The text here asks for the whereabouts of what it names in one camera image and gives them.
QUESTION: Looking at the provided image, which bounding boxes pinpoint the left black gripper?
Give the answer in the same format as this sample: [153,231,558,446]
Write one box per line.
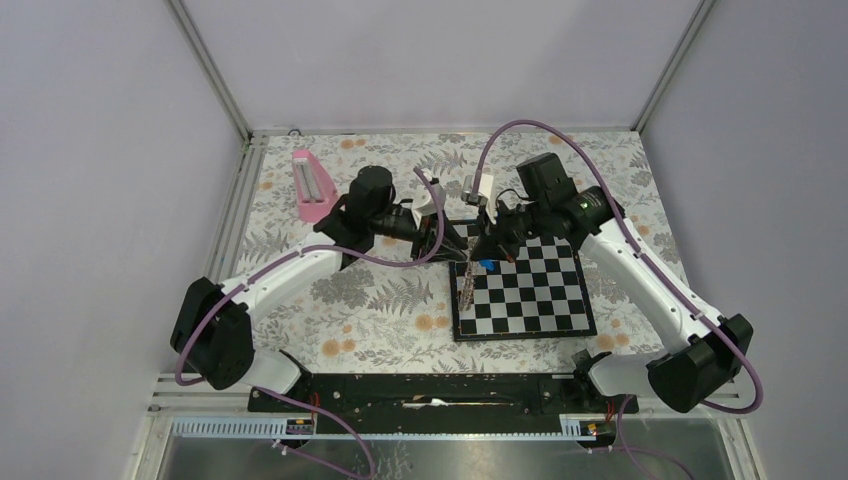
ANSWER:
[370,205,468,262]

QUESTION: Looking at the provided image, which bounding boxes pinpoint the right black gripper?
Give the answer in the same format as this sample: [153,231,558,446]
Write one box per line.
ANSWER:
[471,197,549,264]

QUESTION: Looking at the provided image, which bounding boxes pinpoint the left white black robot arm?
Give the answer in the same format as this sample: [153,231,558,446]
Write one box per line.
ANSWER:
[170,166,468,411]

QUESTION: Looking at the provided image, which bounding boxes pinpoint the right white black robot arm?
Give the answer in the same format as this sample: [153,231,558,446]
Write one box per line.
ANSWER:
[461,153,753,413]

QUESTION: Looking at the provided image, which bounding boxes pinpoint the black white chessboard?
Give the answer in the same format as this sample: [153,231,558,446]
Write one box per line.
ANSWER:
[448,235,597,342]

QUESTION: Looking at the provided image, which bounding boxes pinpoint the pink metronome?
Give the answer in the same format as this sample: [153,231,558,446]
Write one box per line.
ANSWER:
[292,150,339,223]

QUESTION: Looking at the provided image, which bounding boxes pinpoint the floral patterned table mat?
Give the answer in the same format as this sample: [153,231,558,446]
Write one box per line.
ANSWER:
[236,129,684,373]

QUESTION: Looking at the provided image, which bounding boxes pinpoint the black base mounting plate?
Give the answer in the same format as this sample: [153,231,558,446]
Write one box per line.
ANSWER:
[247,373,639,425]

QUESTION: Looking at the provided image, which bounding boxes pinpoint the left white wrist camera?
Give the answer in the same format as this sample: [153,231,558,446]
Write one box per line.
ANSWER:
[410,169,445,228]

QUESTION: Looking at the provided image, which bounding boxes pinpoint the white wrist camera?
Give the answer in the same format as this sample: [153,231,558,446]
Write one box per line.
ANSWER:
[460,173,496,224]
[410,169,445,228]

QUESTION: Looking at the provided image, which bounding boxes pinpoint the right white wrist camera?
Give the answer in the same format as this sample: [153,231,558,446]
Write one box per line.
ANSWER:
[460,173,496,224]

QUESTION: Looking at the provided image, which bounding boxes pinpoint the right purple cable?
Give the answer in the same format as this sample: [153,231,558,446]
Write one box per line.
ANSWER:
[473,119,765,480]

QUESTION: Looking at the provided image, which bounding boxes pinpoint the grey slotted cable duct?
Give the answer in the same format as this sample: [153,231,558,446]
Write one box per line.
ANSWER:
[171,412,596,442]

